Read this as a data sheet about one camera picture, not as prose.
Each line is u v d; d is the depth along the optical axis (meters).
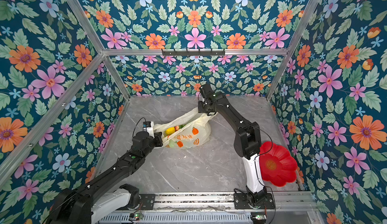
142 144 0.64
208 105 0.67
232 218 0.77
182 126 0.90
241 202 0.73
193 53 0.93
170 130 0.95
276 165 0.87
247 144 0.54
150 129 0.75
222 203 0.75
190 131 0.84
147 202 0.73
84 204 0.40
